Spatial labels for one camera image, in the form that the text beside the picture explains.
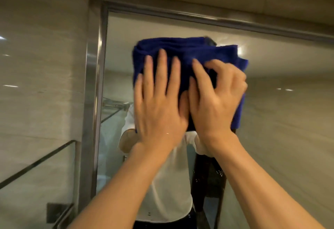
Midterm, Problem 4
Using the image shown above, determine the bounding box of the person's right hand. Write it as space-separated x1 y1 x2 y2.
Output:
188 58 248 150

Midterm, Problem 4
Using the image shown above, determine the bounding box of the person's left hand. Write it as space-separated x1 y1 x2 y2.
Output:
133 49 190 153

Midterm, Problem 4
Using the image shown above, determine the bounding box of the silver framed wall mirror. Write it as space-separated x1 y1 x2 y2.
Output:
78 0 334 229

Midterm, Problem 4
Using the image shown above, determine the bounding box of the blue microfibre cloth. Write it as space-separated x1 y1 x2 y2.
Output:
132 36 249 134

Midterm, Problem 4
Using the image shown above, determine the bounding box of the person's right forearm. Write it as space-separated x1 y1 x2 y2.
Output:
207 132 325 229

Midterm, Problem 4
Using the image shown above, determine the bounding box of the person's left forearm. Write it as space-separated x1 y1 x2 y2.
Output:
67 142 174 229

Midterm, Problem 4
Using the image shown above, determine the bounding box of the glass shower enclosure gold frame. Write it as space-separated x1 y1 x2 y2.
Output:
0 140 79 229

